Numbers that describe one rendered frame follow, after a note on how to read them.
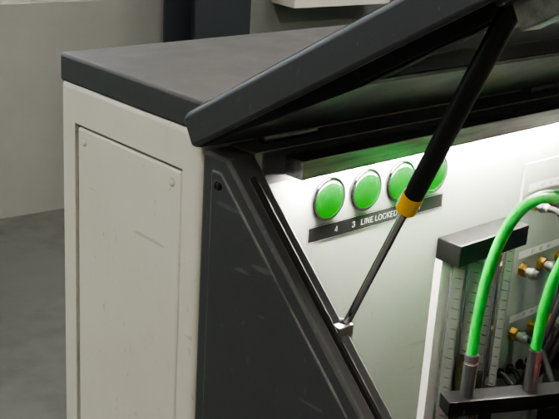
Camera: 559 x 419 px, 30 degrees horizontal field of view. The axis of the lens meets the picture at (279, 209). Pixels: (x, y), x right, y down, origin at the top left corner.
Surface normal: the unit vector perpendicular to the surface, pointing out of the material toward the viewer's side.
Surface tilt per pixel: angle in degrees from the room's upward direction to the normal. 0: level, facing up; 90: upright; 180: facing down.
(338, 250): 90
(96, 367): 90
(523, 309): 90
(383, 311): 90
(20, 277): 0
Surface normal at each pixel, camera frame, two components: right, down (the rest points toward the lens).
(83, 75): -0.74, 0.19
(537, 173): 0.67, 0.29
